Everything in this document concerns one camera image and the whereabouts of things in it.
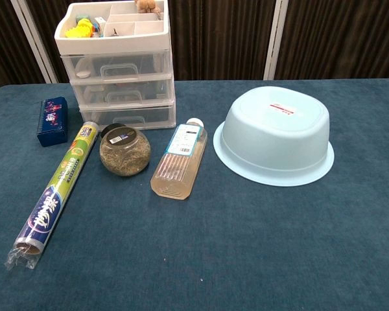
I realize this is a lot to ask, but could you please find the clear plastic drawer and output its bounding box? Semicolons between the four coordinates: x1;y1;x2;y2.
78;103;177;131
70;76;176;108

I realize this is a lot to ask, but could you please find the clear square bottle white cap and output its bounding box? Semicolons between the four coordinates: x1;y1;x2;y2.
150;118;208;201

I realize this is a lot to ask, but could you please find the dark blue printed carton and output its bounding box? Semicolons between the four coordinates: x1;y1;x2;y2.
36;96;69;148

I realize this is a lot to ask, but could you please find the round glass jar black lid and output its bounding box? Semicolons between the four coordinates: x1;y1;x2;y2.
99;122;152;178

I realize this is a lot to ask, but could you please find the brown plush toy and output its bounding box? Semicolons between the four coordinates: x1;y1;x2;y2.
134;0;163;16

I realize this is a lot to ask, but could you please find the clear drawer holding white object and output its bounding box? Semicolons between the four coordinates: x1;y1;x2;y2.
60;51;173;82

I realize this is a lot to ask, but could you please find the teal table cloth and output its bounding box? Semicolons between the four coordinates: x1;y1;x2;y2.
0;76;389;311

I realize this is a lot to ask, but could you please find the white plastic drawer organizer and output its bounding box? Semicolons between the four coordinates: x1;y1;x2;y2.
54;0;177;131

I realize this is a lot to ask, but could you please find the light blue plastic basin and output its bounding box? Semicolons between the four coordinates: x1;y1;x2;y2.
213;86;335;188

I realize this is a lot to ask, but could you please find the small white carton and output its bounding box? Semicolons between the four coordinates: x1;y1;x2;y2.
93;16;108;34

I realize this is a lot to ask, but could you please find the dark brown pleated curtain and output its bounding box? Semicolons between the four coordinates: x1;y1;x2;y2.
0;0;389;94

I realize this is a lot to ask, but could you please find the cling film roll in wrapper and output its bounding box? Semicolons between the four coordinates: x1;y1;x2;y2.
4;121;102;271

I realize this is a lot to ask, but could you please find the yellow rubber duck toy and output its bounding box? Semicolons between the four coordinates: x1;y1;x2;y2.
64;18;96;39

